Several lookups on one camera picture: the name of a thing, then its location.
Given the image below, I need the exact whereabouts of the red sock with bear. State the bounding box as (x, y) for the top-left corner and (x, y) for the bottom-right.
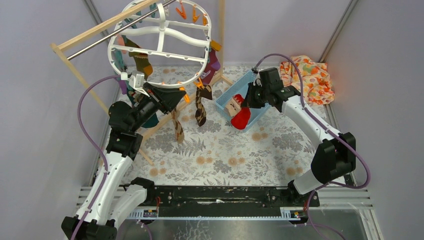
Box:
(225, 94), (251, 130)

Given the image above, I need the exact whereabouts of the orange clothespin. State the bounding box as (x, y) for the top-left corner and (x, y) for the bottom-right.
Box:
(178, 86), (191, 104)
(193, 77), (205, 89)
(175, 0), (187, 20)

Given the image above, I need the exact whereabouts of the brown argyle sock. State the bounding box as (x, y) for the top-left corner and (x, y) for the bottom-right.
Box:
(171, 109), (185, 144)
(195, 85), (213, 127)

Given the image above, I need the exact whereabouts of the white plastic clip hanger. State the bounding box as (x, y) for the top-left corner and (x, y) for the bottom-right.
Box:
(107, 0), (212, 88)

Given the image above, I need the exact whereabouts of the purple yellow striped sock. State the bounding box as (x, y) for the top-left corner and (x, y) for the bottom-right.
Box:
(199, 40), (222, 86)

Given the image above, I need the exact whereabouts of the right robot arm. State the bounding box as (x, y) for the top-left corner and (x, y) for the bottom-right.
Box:
(241, 67), (356, 206)

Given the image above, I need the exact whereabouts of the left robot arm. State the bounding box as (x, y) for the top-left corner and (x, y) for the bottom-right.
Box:
(61, 82), (187, 240)

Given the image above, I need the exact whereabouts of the dark green sock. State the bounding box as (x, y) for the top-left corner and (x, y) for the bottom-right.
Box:
(142, 113), (159, 129)

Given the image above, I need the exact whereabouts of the light blue plastic basket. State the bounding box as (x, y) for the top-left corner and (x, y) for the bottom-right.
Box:
(215, 70), (273, 133)

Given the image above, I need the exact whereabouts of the olive orange sock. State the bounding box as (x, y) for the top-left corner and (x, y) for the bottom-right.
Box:
(124, 37), (153, 80)

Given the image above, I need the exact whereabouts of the floral patterned table mat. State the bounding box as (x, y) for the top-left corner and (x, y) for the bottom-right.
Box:
(107, 65), (347, 187)

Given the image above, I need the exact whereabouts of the floral orange cloth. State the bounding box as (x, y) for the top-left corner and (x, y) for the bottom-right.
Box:
(279, 55), (335, 106)

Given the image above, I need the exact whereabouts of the metal hanging rod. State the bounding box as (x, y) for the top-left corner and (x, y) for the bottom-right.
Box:
(58, 0), (159, 60)

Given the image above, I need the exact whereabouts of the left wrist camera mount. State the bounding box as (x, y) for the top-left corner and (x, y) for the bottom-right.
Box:
(119, 70), (149, 96)

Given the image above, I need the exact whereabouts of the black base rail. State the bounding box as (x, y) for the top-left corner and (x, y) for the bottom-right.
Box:
(139, 185), (320, 218)

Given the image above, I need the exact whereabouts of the wooden drying rack frame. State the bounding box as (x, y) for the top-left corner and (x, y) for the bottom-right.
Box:
(49, 0), (234, 167)

